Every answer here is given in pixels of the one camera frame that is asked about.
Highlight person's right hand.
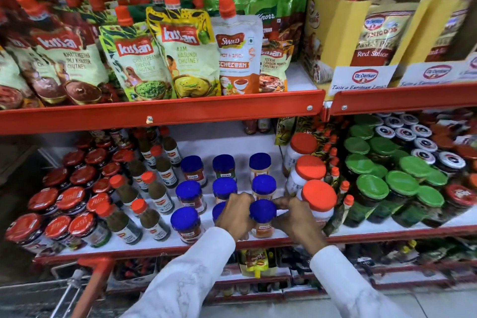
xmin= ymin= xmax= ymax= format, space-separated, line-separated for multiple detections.
xmin=272 ymin=197 xmax=328 ymax=255

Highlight person's left hand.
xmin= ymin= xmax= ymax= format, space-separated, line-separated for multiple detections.
xmin=215 ymin=192 xmax=258 ymax=242

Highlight single blue-lid spice jar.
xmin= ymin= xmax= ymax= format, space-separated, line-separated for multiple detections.
xmin=249 ymin=199 xmax=278 ymax=239

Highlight person's left forearm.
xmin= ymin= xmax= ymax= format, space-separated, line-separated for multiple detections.
xmin=121 ymin=227 xmax=247 ymax=318

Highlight person's right forearm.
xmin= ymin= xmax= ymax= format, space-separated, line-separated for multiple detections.
xmin=309 ymin=245 xmax=412 ymax=318

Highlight white jar orange lid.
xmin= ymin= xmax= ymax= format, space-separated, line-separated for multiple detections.
xmin=285 ymin=155 xmax=327 ymax=197
xmin=282 ymin=132 xmax=318 ymax=177
xmin=298 ymin=180 xmax=338 ymax=226

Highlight group of blue-lid jars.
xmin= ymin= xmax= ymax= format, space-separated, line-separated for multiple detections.
xmin=170 ymin=153 xmax=278 ymax=244

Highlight yellow sauce bottle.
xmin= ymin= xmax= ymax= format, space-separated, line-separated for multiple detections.
xmin=239 ymin=248 xmax=270 ymax=279

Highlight row of small orange-cap bottles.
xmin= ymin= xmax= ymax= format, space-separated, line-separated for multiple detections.
xmin=321 ymin=126 xmax=355 ymax=234

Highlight yellow green packet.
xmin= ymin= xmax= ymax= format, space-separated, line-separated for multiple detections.
xmin=275 ymin=117 xmax=297 ymax=146

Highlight group of orange-cap brown bottles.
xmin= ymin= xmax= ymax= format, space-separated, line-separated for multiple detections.
xmin=95 ymin=126 xmax=184 ymax=246

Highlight group of green-lid jars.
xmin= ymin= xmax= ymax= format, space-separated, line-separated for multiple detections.
xmin=341 ymin=114 xmax=449 ymax=229

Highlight row of dark bottles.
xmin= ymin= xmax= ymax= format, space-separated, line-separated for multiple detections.
xmin=112 ymin=238 xmax=477 ymax=294

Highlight orange chutney pouch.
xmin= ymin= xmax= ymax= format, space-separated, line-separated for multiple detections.
xmin=260 ymin=39 xmax=295 ymax=93

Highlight white shelf label card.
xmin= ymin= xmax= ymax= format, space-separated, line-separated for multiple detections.
xmin=329 ymin=65 xmax=398 ymax=97
xmin=398 ymin=61 xmax=467 ymax=87

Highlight white orange sauce spout pouch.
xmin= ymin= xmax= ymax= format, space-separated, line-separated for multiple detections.
xmin=211 ymin=0 xmax=264 ymax=96

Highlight group of black-white-lid jars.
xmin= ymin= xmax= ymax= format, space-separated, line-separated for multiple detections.
xmin=374 ymin=112 xmax=467 ymax=177

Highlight yellow chutney spout pouch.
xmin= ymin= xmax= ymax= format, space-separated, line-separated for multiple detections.
xmin=146 ymin=0 xmax=221 ymax=99

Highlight group of red-lid dark jars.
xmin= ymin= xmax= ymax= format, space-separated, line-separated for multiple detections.
xmin=421 ymin=111 xmax=477 ymax=219

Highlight green chutney spout pouch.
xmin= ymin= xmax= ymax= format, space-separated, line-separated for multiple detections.
xmin=98 ymin=5 xmax=174 ymax=101

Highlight yellow display carton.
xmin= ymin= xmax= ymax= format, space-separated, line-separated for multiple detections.
xmin=301 ymin=0 xmax=434 ymax=101
xmin=398 ymin=0 xmax=477 ymax=88

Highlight beige pasta sauce pouch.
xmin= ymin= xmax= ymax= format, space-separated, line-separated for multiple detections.
xmin=350 ymin=12 xmax=420 ymax=67
xmin=425 ymin=0 xmax=473 ymax=63

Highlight row of green soup packets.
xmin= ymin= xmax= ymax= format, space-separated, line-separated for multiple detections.
xmin=203 ymin=0 xmax=310 ymax=63

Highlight row of brown chutney pouches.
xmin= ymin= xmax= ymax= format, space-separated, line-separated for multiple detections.
xmin=0 ymin=0 xmax=112 ymax=110

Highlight red shelf rail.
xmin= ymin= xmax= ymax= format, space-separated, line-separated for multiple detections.
xmin=0 ymin=89 xmax=326 ymax=136
xmin=329 ymin=82 xmax=477 ymax=117
xmin=34 ymin=224 xmax=477 ymax=265

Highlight shopping cart with red handle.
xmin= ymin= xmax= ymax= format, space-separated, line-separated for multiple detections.
xmin=48 ymin=257 xmax=117 ymax=318

